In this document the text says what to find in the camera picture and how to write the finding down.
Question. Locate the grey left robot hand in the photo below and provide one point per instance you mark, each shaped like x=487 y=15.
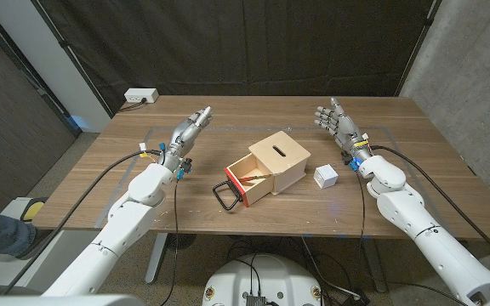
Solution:
x=183 y=138

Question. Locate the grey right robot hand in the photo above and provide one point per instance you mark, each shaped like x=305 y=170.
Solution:
x=347 y=129

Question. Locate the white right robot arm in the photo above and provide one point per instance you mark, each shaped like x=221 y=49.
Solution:
x=432 y=242

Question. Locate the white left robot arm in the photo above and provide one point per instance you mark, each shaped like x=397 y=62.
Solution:
x=121 y=221

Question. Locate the wooden drawer with red front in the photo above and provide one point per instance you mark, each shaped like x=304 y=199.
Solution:
x=258 y=191

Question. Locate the small white cube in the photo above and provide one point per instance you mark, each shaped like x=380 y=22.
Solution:
x=326 y=176

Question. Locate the white power strip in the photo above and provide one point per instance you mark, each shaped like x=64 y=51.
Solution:
x=140 y=95

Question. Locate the wooden box with slot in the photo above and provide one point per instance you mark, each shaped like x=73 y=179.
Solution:
x=287 y=166

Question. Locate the black round floor disc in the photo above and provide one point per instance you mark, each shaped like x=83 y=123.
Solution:
x=183 y=241

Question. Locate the black backdrop stand pole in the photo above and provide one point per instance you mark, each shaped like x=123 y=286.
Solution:
x=418 y=47
x=73 y=57

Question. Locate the black backdrop curtain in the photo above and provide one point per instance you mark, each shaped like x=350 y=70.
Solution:
x=245 y=47

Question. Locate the grey table leg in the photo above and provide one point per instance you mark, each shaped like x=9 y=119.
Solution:
x=156 y=259
x=374 y=268

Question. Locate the yellow and black foot pedal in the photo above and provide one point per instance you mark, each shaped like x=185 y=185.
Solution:
x=34 y=209

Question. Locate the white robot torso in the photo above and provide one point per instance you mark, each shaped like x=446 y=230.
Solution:
x=270 y=280

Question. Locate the black power brick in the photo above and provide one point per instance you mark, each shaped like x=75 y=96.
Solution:
x=355 y=298

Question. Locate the black module on torso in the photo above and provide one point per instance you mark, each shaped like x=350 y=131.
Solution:
x=255 y=301

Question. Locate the dark shoe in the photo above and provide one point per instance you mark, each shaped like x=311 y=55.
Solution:
x=36 y=244

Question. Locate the white floor platform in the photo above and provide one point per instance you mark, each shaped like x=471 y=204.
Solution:
x=15 y=206

